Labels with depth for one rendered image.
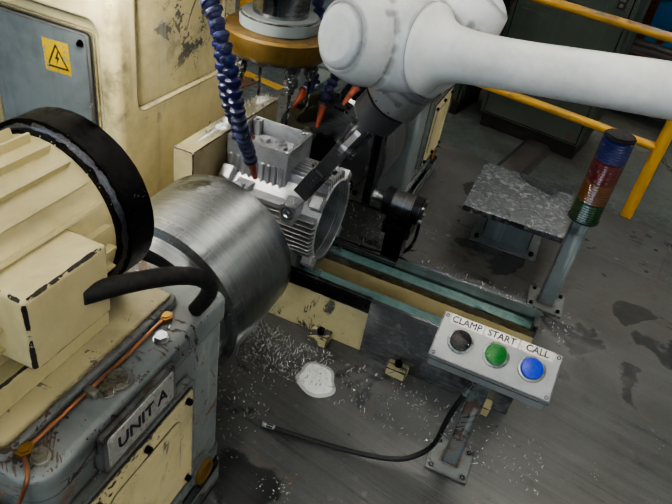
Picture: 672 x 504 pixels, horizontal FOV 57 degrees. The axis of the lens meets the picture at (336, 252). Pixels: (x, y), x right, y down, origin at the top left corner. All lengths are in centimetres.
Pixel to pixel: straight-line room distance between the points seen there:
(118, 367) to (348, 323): 61
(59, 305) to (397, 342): 73
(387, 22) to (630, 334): 101
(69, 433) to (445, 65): 52
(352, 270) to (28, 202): 78
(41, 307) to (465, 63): 47
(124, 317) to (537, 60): 51
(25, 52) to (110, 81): 16
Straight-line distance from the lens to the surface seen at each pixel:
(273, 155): 109
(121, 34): 104
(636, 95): 74
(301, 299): 119
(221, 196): 90
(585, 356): 139
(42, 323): 53
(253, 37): 100
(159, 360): 66
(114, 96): 107
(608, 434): 126
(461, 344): 87
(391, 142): 134
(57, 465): 60
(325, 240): 121
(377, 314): 112
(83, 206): 59
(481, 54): 70
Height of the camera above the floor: 164
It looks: 36 degrees down
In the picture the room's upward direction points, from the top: 10 degrees clockwise
